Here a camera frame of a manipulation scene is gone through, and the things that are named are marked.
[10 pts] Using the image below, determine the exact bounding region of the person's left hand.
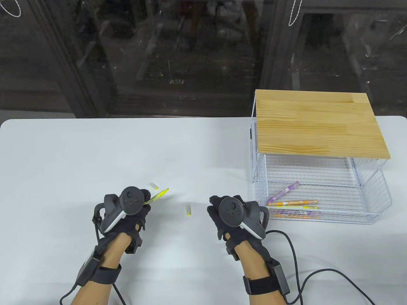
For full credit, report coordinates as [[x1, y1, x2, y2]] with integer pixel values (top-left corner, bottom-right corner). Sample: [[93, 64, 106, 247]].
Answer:
[[94, 189, 152, 254]]

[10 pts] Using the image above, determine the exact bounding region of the person's right hand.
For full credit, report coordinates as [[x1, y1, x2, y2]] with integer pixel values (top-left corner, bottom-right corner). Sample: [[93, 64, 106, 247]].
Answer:
[[207, 195, 272, 261]]

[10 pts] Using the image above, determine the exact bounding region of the orange double-ended highlighter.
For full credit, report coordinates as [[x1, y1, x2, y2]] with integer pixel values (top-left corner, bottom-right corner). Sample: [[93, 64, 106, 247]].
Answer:
[[268, 200, 318, 206], [270, 213, 315, 220]]

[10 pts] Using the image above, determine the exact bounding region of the purple double-ended highlighter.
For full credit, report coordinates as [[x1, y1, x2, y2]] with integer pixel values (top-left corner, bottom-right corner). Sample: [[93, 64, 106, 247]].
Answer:
[[266, 181, 300, 204], [286, 210, 321, 220]]

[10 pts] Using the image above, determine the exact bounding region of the white wire basket drawer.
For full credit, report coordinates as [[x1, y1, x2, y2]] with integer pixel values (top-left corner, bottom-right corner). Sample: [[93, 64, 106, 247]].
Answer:
[[254, 155, 392, 225]]

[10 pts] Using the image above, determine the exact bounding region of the person's left forearm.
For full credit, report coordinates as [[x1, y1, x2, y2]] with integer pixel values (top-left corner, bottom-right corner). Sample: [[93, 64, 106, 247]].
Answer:
[[68, 234, 131, 305]]

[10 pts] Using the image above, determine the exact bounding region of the person's right forearm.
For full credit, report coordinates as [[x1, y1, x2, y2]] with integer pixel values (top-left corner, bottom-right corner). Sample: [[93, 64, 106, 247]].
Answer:
[[238, 241, 290, 305]]

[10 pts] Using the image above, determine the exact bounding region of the black right hand controller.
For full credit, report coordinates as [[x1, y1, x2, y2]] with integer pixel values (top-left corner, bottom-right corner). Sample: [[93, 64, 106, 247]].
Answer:
[[218, 197, 271, 240]]

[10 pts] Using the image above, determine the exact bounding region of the black hand controller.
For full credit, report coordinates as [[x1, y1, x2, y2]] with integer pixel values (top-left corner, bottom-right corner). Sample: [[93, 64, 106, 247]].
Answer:
[[102, 186, 144, 233], [218, 197, 271, 240]]

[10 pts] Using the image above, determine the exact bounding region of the black left hand controller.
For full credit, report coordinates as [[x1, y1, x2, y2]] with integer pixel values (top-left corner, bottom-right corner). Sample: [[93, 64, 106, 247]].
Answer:
[[102, 186, 144, 233]]

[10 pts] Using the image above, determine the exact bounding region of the black left wrist sensor box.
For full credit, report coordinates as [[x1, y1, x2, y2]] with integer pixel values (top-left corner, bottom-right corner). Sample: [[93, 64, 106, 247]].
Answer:
[[75, 251, 100, 286]]

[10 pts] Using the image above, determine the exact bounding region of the black wrist sensor box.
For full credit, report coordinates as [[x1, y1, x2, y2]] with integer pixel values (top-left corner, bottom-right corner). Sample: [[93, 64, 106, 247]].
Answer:
[[269, 259, 290, 294], [75, 251, 100, 286]]

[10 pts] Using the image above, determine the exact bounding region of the black right wrist sensor box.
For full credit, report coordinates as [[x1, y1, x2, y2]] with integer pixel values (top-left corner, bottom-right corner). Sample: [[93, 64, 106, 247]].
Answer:
[[269, 259, 290, 294]]

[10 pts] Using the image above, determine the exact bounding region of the dark window mullion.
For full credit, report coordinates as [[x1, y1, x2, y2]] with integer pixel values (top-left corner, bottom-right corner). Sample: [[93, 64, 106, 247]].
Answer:
[[30, 0, 102, 119], [259, 0, 306, 91]]

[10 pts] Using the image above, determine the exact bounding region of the black left wrist strap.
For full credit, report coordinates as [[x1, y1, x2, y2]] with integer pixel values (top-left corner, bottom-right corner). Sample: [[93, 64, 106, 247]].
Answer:
[[92, 264, 122, 285]]

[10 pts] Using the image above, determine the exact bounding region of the black wrist strap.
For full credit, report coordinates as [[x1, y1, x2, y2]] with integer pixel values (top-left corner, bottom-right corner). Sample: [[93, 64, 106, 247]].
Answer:
[[92, 264, 122, 285], [243, 276, 280, 296]]

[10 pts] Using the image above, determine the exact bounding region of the black right wrist strap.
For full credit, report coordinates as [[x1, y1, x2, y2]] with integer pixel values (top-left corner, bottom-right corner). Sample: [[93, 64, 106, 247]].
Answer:
[[243, 276, 280, 296]]

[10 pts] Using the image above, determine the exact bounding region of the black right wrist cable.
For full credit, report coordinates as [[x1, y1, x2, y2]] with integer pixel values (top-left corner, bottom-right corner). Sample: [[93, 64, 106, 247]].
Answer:
[[266, 230, 377, 305]]

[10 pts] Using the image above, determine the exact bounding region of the wooden-topped white wire rack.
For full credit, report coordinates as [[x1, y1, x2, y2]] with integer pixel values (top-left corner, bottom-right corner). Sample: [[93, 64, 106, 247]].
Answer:
[[250, 90, 391, 184]]

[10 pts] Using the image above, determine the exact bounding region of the white blind cord loop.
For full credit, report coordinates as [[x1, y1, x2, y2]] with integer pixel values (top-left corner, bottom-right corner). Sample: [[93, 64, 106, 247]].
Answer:
[[288, 0, 305, 26], [0, 0, 22, 18]]

